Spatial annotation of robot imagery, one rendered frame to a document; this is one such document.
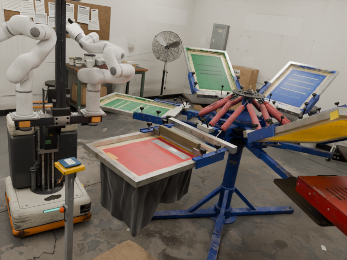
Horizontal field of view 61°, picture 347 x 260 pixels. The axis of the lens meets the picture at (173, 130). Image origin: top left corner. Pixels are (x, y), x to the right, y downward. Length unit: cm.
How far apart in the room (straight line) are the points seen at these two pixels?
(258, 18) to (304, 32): 102
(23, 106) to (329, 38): 507
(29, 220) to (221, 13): 579
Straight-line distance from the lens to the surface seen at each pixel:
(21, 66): 190
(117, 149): 205
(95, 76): 196
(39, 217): 270
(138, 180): 163
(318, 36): 602
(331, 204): 164
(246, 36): 667
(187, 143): 209
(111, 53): 187
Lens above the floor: 181
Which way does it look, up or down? 20 degrees down
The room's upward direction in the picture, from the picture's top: 8 degrees clockwise
